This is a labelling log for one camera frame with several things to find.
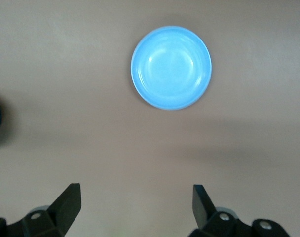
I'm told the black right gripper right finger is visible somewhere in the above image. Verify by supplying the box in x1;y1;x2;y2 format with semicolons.
188;184;292;237

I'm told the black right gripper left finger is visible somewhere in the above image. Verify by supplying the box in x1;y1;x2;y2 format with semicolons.
0;183;82;237

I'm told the brown table cover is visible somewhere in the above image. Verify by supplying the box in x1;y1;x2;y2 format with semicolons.
0;0;300;237

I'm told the blue round plate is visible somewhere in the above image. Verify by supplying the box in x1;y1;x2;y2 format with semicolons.
130;25;213;111

